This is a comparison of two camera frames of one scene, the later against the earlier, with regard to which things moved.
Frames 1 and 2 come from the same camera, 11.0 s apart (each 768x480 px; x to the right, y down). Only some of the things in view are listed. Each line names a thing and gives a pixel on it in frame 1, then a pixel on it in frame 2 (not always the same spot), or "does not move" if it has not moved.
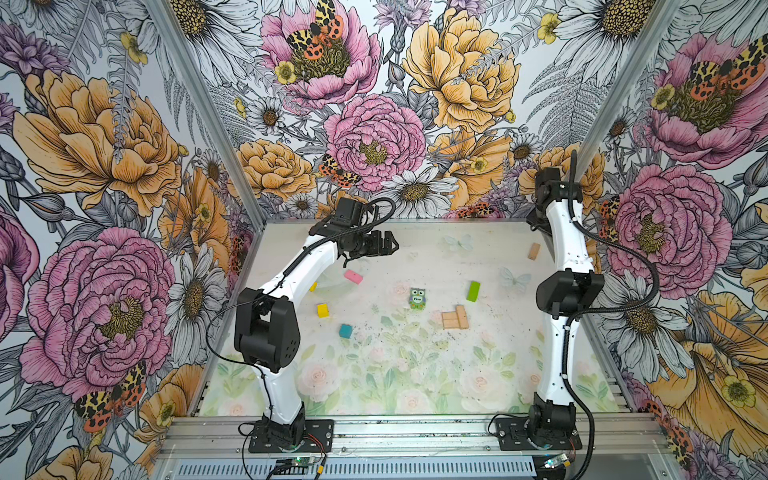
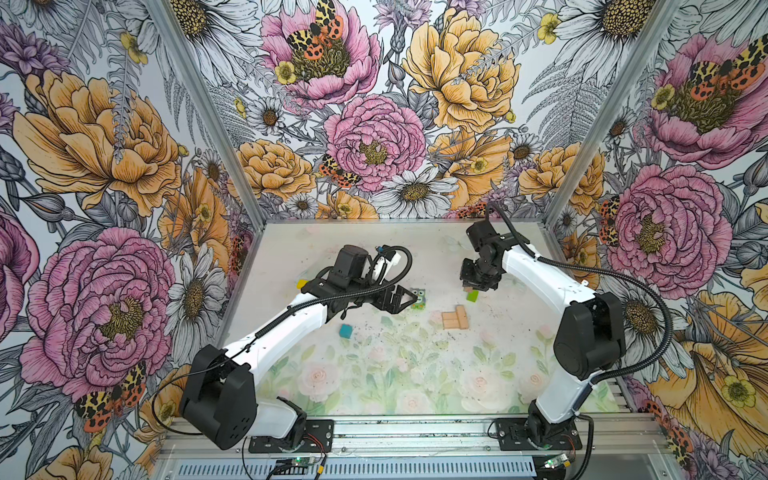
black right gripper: (533, 220) -> (468, 280)
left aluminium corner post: (228, 151) does not move
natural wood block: (461, 317) does not move
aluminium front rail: (407, 447) does not move
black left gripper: (376, 249) -> (395, 306)
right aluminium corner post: (659, 21) does not move
